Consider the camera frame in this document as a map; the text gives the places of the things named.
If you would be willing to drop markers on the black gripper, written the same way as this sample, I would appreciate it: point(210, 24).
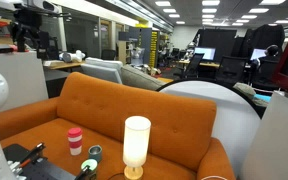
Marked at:
point(25, 23)

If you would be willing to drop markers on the red cup lid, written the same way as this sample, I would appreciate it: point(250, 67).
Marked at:
point(75, 131)

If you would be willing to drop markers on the red white striped cup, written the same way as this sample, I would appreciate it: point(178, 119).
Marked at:
point(75, 146)

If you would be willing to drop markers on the small grey teal cup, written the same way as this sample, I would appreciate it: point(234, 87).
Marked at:
point(95, 154)

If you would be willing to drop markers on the jar with green lid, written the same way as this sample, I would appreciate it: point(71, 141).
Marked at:
point(89, 165)

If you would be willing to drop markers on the wooden desk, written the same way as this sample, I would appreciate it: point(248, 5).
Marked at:
point(62, 65)

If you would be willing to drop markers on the white pipe shaped object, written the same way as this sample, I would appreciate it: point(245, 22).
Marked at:
point(71, 56)

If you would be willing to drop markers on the white cabinet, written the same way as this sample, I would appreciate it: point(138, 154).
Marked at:
point(20, 80)

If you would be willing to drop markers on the white cushion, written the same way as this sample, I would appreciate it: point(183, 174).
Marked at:
point(104, 62)

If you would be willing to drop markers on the blue grey cushion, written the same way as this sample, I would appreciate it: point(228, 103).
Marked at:
point(100, 74)

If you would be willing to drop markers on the blue grey cabinet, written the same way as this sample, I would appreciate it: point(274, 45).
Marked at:
point(140, 43)

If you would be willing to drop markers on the grey fabric sofa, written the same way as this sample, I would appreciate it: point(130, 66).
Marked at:
point(137, 78)

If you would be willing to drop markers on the black orange bar clamp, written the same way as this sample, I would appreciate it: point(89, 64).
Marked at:
point(34, 151)
point(82, 173)

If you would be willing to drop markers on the yellow shelving rack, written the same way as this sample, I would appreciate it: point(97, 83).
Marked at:
point(154, 50)

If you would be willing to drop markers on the aluminium extrusion rails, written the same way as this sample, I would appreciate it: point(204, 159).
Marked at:
point(15, 168)

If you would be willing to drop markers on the white table lamp wooden base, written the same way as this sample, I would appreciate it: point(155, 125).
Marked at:
point(136, 140)

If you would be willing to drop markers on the lit wide computer monitor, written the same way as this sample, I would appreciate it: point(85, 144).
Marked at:
point(205, 53)

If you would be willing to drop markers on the orange fabric sofa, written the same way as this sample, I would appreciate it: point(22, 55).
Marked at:
point(170, 133)

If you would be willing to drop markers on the black partition screen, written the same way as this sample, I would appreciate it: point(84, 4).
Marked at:
point(217, 40)

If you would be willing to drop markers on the black mesh office chair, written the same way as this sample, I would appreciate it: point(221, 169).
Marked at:
point(230, 70)

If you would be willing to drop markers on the white round board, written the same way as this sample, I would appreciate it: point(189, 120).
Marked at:
point(230, 120)

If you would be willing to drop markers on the lit small computer monitor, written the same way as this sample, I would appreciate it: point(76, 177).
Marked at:
point(257, 54)

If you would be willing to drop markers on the black curtain booth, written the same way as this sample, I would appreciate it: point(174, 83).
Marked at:
point(267, 35)

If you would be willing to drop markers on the seated person dark hair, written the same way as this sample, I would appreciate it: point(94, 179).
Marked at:
point(272, 50)

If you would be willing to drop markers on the red framed monitor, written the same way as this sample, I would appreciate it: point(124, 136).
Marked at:
point(284, 66)

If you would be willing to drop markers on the white flat panel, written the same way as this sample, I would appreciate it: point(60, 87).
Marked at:
point(277, 143)

